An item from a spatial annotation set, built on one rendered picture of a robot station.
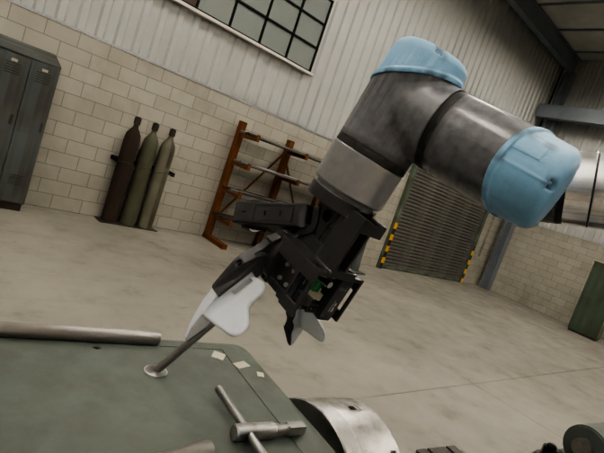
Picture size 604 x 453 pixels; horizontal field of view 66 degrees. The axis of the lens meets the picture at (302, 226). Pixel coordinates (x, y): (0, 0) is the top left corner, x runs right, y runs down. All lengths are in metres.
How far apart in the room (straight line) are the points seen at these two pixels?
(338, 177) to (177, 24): 7.34
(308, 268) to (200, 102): 7.47
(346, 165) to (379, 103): 0.06
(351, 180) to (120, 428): 0.41
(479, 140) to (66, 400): 0.55
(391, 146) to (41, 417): 0.49
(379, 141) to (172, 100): 7.28
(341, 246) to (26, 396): 0.43
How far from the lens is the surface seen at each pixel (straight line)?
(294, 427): 0.71
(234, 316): 0.45
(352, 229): 0.42
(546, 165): 0.39
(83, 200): 7.48
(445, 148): 0.40
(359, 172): 0.42
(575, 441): 1.84
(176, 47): 7.74
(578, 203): 0.51
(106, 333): 0.81
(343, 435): 0.84
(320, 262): 0.44
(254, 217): 0.50
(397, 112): 0.42
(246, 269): 0.46
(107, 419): 0.65
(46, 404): 0.66
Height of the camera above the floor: 1.61
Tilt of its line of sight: 6 degrees down
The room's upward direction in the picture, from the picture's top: 19 degrees clockwise
